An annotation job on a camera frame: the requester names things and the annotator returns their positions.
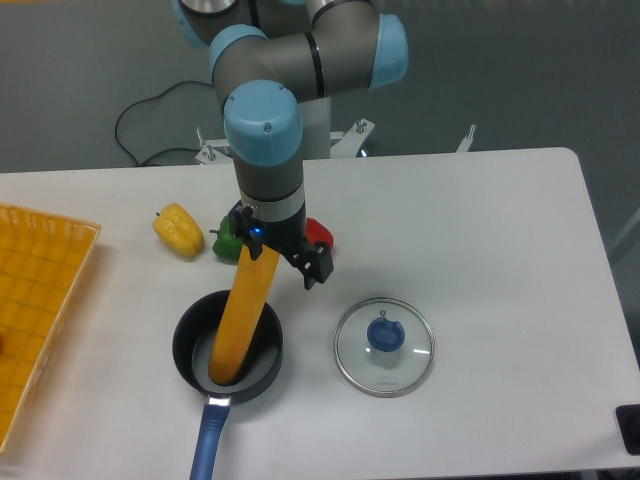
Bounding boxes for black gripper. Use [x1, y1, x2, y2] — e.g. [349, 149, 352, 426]
[228, 204, 334, 290]

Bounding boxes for yellow bell pepper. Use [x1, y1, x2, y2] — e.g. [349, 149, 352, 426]
[152, 203, 204, 259]

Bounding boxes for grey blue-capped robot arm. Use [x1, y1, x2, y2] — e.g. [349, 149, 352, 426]
[173, 1, 409, 287]

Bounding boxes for black box at table edge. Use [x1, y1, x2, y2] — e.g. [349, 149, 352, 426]
[615, 404, 640, 456]

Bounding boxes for long yellow squash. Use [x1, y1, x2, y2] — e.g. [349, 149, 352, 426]
[208, 246, 280, 386]

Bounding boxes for red bell pepper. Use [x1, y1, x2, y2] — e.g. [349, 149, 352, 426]
[305, 217, 335, 251]

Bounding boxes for white metal base frame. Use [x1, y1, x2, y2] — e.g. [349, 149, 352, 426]
[195, 118, 476, 165]

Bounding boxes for green bell pepper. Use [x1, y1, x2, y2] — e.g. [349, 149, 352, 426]
[210, 216, 243, 264]

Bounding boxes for glass pot lid blue knob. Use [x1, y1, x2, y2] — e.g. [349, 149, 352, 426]
[333, 297, 436, 398]

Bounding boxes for dark pot blue handle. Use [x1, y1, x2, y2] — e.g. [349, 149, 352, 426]
[172, 290, 283, 479]

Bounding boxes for orange plastic basket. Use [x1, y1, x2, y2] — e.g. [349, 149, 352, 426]
[1, 203, 101, 451]

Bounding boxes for black cable on floor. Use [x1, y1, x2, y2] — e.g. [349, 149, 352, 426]
[113, 79, 221, 167]

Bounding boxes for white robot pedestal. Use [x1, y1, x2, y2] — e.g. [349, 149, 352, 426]
[298, 98, 331, 160]

